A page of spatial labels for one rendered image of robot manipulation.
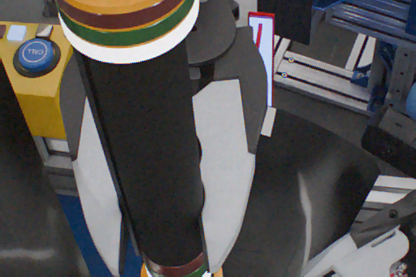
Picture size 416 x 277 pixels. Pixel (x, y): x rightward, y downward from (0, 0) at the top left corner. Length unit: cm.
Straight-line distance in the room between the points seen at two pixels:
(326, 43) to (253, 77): 163
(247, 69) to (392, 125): 32
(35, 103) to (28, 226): 45
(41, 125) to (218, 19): 58
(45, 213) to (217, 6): 16
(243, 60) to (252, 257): 29
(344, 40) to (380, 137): 133
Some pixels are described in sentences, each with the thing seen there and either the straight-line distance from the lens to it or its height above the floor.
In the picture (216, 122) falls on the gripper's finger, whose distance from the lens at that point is 40.
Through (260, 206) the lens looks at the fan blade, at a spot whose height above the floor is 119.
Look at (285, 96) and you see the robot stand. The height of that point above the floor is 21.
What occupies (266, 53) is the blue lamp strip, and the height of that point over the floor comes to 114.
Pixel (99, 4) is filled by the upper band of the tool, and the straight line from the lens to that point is 24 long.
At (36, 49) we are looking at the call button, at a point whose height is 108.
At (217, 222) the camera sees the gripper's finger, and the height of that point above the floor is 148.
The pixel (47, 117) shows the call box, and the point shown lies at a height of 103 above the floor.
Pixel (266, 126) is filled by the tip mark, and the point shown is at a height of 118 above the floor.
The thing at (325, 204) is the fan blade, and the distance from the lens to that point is 73.
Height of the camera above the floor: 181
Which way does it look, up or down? 57 degrees down
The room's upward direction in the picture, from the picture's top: 5 degrees counter-clockwise
